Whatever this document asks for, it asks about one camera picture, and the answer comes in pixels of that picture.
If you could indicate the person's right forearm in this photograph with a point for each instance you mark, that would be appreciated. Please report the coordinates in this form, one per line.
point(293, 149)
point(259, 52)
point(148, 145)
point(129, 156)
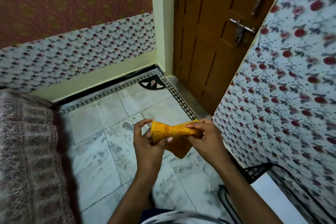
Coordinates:
point(244, 195)

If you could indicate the person's right hand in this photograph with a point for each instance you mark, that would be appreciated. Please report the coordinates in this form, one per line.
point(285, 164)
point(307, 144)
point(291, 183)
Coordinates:
point(210, 145)

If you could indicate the brown wooden door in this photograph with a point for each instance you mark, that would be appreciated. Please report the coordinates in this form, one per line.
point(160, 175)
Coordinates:
point(210, 37)

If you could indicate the person's right fingers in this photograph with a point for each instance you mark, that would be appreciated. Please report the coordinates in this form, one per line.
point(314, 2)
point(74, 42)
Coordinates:
point(196, 126)

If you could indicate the metal door latch bolt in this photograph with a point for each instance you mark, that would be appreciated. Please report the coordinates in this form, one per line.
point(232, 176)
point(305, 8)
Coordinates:
point(240, 29)

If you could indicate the bed with patterned bedsheet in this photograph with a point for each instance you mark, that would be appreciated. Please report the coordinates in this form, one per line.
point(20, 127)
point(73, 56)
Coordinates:
point(28, 158)

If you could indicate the person's left forearm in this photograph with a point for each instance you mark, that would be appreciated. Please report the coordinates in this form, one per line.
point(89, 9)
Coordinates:
point(133, 200)

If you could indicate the person's left thumb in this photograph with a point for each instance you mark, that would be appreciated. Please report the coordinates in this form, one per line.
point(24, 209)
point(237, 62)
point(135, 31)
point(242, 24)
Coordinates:
point(164, 143)

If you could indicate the yellow cloth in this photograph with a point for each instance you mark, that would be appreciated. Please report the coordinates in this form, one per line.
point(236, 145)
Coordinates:
point(170, 132)

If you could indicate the person's grey patterned shirt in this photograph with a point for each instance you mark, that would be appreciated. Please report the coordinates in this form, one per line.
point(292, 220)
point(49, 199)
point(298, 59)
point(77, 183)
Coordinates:
point(183, 218)

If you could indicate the person's left hand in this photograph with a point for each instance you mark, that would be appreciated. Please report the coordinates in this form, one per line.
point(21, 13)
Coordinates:
point(148, 153)

